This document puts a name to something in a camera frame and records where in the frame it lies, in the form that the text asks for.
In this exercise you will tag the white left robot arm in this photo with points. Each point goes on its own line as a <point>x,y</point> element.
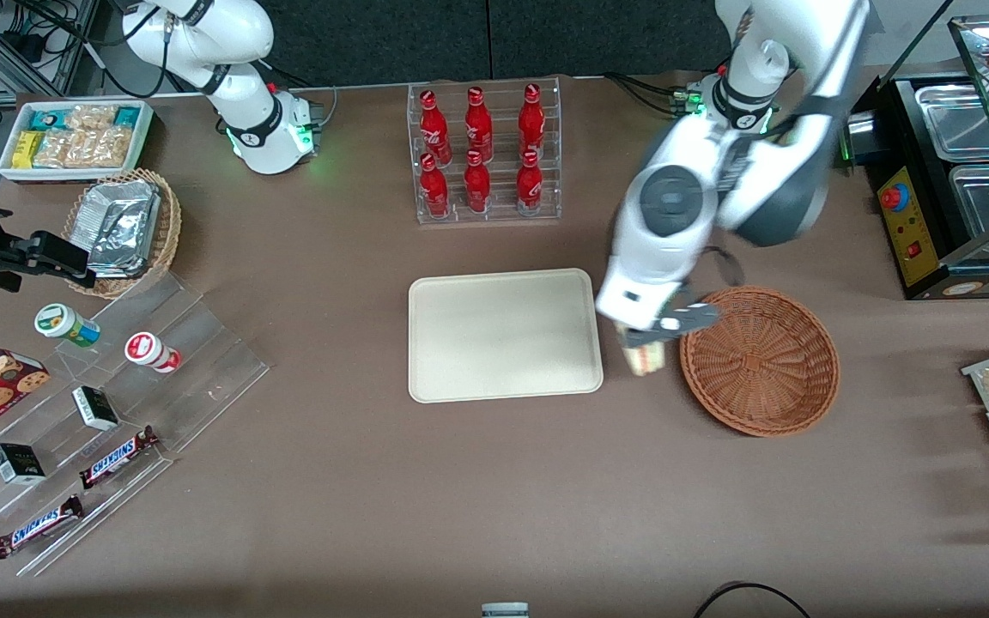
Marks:
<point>675,202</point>

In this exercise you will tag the silver foil pack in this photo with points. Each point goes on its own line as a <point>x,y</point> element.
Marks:
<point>112,189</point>
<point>121,236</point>

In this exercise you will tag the teal snack pack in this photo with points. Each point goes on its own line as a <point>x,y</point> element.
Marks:
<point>127,116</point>
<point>48,118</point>

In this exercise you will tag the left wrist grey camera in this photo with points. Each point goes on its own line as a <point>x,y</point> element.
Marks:
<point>692,322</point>

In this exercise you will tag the red cola bottle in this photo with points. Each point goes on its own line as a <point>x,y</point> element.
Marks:
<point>477,187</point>
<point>530,184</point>
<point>478,127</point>
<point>435,129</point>
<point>531,124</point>
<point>434,190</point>

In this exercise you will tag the clear acrylic tiered stand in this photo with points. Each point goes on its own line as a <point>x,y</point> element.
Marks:
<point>203,369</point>

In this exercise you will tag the green lid sunflower jar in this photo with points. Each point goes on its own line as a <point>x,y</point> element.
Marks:
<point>61,322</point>

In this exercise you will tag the white rectangular bin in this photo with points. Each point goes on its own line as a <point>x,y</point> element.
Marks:
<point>5,163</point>

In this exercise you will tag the aluminium frame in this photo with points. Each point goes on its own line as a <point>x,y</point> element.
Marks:
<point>74,51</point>

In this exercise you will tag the grey white box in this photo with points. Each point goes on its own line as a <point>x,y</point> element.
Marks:
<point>505,610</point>

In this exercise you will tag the Snickers chocolate bar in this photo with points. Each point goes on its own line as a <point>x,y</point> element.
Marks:
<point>117,457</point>
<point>35,528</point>

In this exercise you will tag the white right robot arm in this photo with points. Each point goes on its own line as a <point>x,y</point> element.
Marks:
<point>263,129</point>

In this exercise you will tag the clear acrylic bottle rack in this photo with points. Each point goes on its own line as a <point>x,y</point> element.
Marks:
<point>499,215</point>

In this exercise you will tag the small black carton box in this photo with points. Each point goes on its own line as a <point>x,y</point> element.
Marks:
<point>18,464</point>
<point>95,409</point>

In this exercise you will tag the cream plastic tray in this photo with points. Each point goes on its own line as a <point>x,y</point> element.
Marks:
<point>503,335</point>

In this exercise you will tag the brown wicker basket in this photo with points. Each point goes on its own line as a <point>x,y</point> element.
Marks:
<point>761,360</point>

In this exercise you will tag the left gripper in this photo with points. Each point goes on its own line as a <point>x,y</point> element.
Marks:
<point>682,294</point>

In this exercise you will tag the yellow snack pack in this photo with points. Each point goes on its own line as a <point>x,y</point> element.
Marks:
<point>27,149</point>

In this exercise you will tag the light wicker basket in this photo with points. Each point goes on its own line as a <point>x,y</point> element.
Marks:
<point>166,232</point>

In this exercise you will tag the black hot dog machine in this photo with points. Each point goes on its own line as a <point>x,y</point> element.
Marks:
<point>911,232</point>

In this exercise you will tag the triangle sandwich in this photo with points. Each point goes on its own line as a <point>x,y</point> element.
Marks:
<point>649,359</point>

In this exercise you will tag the red lid white jar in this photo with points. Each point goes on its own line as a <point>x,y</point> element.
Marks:
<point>147,349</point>

